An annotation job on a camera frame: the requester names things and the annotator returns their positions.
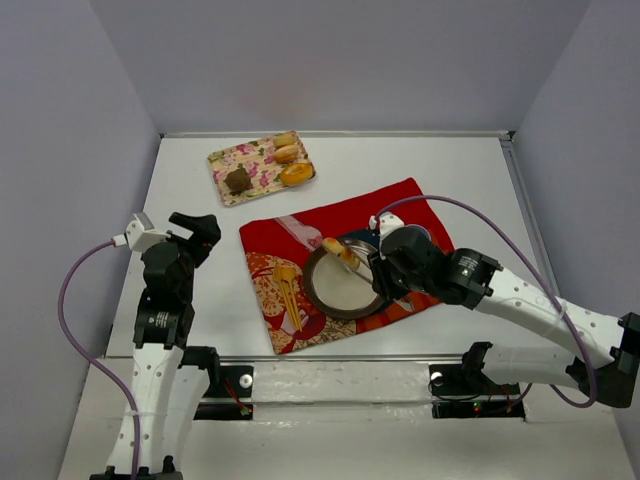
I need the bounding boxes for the large orange-glazed bread roll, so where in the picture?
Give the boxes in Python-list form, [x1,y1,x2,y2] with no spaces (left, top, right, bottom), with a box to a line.
[322,237,360,270]

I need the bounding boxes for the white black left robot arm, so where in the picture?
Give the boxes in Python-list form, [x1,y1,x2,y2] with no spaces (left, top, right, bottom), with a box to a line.
[101,212,221,479]

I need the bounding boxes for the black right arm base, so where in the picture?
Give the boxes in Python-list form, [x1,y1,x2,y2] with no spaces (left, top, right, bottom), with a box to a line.
[428,364,526,420]

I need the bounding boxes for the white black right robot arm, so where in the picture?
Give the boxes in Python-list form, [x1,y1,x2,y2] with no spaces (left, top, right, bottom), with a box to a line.
[368,223,639,409]

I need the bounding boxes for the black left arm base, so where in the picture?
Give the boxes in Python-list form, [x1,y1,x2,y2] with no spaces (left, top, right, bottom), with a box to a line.
[87,454,184,480]

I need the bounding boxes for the brown chocolate swirl bread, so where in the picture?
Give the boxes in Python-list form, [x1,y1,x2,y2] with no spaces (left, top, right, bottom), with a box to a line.
[224,167,251,194]

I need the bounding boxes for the lavender plastic cup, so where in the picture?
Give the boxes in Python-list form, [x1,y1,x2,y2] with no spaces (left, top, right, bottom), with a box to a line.
[415,225,433,241]

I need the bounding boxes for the silver metal plate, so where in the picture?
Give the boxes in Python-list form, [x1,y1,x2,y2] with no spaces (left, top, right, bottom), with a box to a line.
[303,238,390,321]

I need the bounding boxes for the red patterned placemat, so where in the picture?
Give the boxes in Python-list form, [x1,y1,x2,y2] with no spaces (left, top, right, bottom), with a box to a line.
[239,178,438,354]

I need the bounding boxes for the floral rectangular tray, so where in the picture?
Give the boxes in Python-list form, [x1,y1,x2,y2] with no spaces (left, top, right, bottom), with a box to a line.
[207,131,316,207]

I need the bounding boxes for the yellow fork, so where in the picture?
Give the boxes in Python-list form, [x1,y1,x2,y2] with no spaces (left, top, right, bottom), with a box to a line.
[273,264,302,331]

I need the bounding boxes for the orange glazed bagel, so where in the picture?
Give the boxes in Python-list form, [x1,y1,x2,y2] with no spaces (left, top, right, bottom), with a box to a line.
[280,162,315,186]

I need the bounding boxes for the sesame sandwich bun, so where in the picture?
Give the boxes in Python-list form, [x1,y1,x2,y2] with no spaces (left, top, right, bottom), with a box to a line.
[273,144,299,164]

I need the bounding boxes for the small pale round bun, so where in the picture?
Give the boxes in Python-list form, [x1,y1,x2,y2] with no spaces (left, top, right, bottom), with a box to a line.
[273,131,297,149]

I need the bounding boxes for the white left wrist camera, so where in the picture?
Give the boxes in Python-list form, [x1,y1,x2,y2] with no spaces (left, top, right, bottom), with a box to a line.
[111,212,170,253]

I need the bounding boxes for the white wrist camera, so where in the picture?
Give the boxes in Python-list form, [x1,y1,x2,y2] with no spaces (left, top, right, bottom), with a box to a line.
[369,212,409,260]
[111,212,170,253]

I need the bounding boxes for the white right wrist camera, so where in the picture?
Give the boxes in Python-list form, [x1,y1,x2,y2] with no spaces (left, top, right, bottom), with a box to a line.
[369,212,409,260]

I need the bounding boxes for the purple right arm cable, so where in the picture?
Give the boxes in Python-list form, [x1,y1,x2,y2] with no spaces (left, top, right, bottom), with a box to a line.
[374,195,599,407]

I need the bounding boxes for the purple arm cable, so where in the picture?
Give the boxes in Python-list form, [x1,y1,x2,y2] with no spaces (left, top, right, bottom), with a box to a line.
[58,239,142,480]
[374,195,599,407]

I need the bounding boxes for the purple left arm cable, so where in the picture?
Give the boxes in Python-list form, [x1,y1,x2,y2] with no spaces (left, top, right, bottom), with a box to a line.
[58,239,142,480]

